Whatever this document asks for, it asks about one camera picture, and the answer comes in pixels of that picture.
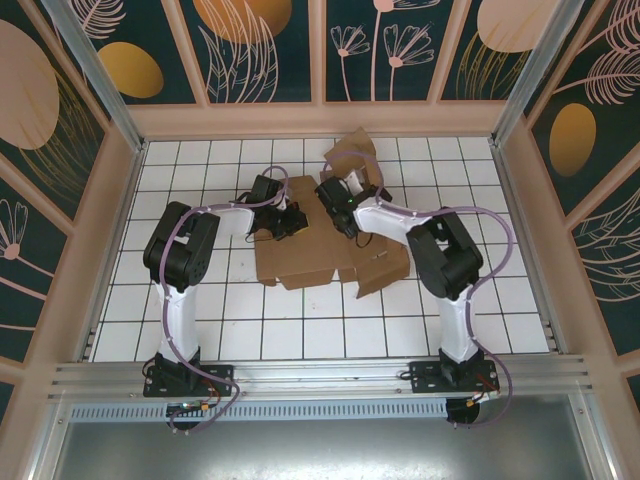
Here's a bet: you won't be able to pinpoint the aluminium corner post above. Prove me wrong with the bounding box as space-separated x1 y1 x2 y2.
491 0 597 147
42 0 147 154

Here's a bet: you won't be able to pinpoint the grey metal sheet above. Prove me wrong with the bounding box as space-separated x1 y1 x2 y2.
49 419 616 480

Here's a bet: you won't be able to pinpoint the brown cardboard paper box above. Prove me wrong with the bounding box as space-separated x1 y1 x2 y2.
252 125 412 301

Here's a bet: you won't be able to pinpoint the dark panel pink leaves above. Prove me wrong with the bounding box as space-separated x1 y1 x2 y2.
568 149 640 359

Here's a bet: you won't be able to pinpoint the dark panel large pale circle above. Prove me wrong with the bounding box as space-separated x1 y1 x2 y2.
0 17 112 224

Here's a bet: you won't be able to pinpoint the dark panel orange oval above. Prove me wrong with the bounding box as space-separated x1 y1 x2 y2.
62 0 207 107

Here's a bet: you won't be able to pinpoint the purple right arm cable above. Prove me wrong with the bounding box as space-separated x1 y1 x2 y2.
321 151 516 430

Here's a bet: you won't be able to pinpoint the dark panel pale circle grass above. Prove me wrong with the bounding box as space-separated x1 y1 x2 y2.
438 0 559 104

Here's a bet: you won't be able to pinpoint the dark panel pink flowers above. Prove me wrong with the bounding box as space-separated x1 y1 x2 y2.
323 0 454 105

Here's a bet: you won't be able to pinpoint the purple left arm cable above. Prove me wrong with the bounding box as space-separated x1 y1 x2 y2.
158 166 292 436

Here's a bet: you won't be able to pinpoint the dark panel yellow oval leaf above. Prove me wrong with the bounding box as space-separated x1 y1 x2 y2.
527 0 640 219

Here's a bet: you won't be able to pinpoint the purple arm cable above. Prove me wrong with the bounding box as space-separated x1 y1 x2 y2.
321 151 516 430
158 166 292 436

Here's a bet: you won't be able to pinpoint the dark panel single pink flower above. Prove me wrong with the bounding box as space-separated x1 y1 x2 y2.
0 152 74 364

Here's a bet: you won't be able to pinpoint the grey slotted cable duct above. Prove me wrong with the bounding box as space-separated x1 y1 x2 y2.
67 398 449 422

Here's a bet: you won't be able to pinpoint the dark panel orange circle leaves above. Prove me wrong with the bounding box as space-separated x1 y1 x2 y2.
178 0 321 106

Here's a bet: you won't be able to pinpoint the aluminium front beam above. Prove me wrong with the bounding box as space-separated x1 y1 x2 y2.
49 353 591 401

